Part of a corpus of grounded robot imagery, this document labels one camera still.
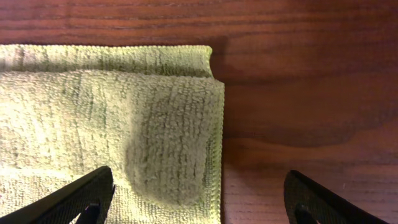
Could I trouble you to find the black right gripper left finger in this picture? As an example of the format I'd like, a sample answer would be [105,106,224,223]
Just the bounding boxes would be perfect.
[1,166,115,224]

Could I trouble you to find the green microfiber cloth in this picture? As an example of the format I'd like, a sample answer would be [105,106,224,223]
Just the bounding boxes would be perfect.
[1,44,224,223]

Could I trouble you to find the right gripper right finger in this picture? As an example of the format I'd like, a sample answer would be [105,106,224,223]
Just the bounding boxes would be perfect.
[284,170,387,224]

